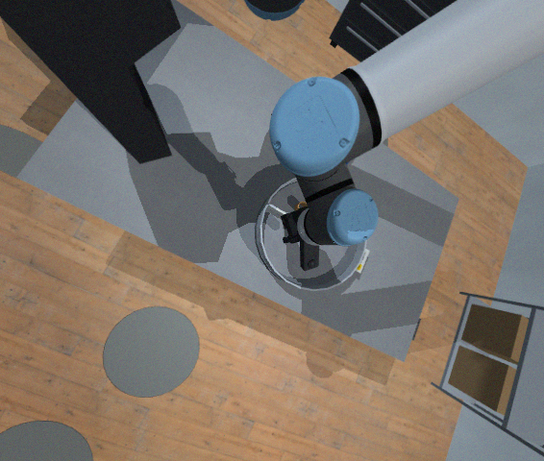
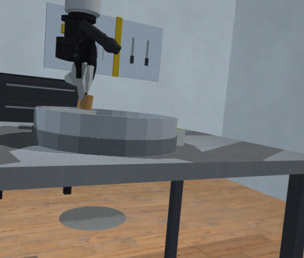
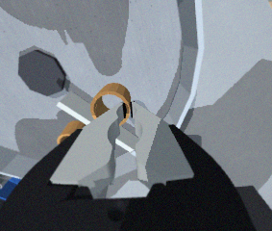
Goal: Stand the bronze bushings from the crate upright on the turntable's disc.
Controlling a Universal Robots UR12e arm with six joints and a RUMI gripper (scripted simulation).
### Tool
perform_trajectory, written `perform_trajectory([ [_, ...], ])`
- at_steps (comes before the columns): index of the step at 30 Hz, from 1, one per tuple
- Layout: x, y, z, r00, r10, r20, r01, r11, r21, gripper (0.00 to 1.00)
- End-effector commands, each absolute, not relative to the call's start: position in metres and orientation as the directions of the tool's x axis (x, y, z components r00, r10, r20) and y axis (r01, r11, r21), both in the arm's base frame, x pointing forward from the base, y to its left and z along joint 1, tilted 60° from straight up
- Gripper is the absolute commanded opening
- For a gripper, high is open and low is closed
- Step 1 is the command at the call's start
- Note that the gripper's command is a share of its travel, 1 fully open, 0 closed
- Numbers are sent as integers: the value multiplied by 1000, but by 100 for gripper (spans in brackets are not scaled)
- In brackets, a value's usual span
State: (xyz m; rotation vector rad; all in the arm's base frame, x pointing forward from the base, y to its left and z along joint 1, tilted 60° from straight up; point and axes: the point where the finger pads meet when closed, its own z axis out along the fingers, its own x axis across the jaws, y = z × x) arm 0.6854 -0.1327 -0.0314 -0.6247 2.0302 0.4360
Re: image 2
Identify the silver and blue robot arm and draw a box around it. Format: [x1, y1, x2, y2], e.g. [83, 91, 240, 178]
[65, 0, 121, 54]

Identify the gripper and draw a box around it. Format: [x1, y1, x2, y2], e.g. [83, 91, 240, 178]
[55, 11, 97, 102]

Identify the bronze bushing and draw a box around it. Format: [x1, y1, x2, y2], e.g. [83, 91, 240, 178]
[77, 95, 93, 110]

